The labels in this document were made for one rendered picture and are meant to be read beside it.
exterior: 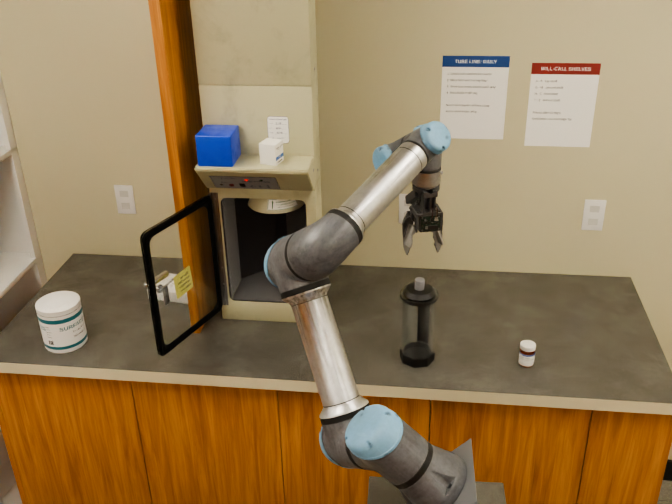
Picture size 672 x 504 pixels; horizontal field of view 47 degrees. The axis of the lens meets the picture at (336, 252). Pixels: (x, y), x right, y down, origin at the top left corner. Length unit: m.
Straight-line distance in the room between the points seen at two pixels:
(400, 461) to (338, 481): 0.91
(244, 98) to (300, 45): 0.22
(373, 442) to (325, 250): 0.40
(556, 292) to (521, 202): 0.33
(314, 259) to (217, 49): 0.80
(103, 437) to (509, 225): 1.53
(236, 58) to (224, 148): 0.25
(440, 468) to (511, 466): 0.79
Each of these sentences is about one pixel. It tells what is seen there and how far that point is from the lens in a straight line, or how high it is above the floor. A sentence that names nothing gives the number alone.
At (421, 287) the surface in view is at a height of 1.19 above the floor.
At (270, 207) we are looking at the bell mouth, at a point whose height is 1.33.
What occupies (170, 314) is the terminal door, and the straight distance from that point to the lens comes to 2.27.
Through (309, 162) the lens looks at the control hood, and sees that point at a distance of 2.15.
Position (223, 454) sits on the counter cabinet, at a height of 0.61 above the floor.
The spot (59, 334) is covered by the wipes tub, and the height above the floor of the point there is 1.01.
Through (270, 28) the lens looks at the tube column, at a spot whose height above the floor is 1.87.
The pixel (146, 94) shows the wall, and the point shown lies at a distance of 2.75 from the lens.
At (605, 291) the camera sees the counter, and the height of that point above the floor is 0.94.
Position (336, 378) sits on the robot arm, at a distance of 1.69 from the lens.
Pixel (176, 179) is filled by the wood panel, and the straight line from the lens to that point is 2.23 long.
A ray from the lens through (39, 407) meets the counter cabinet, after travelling 2.62.
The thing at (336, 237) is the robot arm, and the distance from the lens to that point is 1.58.
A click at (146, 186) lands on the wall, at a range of 2.88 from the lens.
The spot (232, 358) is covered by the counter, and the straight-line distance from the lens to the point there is 2.33.
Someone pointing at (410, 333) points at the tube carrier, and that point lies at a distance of 2.21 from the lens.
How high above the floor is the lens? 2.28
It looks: 28 degrees down
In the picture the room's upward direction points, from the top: 1 degrees counter-clockwise
